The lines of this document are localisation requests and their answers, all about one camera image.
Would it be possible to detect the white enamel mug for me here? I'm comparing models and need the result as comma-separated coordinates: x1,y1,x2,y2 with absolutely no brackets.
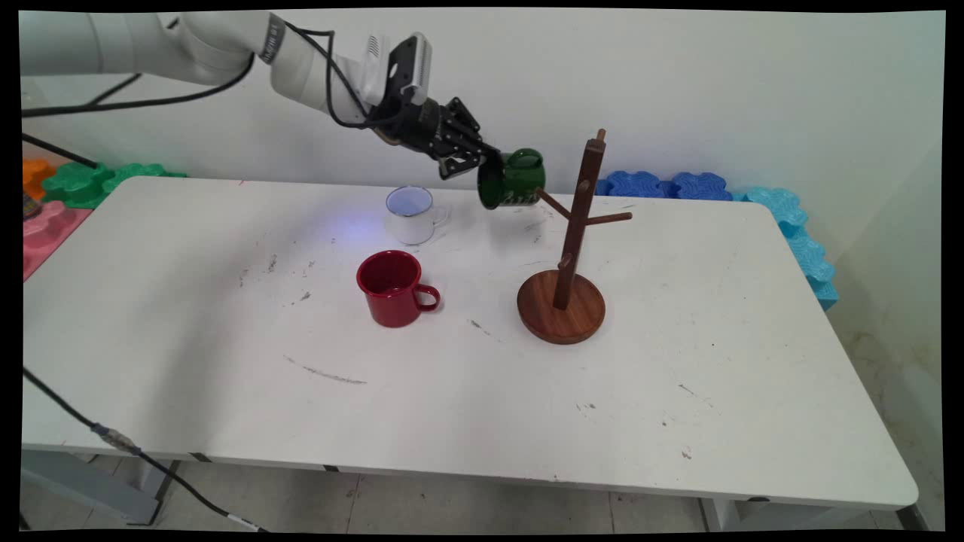
386,186,449,246

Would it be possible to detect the blue foam puzzle mat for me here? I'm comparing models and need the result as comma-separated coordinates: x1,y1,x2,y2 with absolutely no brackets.
663,172,733,202
593,171,673,199

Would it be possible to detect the grey table leg frame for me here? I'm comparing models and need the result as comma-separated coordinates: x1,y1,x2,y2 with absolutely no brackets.
21,450,180,525

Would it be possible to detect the green enamel mug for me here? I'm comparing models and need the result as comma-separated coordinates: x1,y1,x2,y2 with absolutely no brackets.
477,148,546,210

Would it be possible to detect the red enamel mug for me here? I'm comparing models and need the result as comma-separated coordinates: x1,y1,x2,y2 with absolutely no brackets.
356,250,441,328

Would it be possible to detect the green foam puzzle mat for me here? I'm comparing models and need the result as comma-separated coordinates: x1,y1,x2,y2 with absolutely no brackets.
41,162,188,209

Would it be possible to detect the thick black cable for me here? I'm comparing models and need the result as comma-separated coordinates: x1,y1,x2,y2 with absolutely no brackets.
21,133,100,169

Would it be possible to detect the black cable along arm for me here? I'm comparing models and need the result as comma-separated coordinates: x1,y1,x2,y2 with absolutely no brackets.
21,21,411,130

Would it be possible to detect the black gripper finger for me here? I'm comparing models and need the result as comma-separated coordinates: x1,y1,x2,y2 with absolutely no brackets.
437,149,496,180
448,96,502,157

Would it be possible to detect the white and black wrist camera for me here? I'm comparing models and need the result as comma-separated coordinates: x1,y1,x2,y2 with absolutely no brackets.
360,32,434,106

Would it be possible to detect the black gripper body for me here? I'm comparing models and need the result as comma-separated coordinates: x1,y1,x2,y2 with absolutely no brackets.
374,98,462,159

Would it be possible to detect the cyan foam puzzle mat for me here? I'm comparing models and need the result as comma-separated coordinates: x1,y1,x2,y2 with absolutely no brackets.
734,187,839,311

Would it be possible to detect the orange foam puzzle mat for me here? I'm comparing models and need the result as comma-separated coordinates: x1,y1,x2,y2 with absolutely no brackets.
23,158,57,200

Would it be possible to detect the pink foam puzzle mat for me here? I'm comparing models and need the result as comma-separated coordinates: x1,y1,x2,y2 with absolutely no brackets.
23,200,93,281

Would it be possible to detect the thin black cable with connector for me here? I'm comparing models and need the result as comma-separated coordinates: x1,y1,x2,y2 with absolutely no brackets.
23,367,266,532

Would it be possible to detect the wooden mug tree stand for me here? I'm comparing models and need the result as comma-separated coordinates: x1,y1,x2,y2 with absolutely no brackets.
517,129,633,346

